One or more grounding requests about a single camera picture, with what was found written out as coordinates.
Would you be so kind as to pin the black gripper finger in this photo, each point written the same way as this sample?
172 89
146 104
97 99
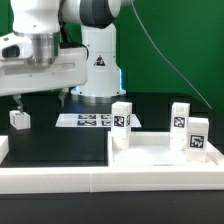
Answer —
62 95
17 99

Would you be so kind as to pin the white square table top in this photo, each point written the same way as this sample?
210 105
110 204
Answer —
152 149

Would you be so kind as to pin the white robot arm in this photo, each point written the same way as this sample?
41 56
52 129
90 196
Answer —
35 58

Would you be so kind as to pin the white sheet with tags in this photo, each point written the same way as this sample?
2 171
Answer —
90 120

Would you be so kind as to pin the white left fence bar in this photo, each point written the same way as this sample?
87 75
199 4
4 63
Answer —
4 147

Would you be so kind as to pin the white fence bar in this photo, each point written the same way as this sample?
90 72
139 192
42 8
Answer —
4 147
105 179

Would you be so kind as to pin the white front fence bar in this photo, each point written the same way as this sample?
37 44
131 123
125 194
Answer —
105 179

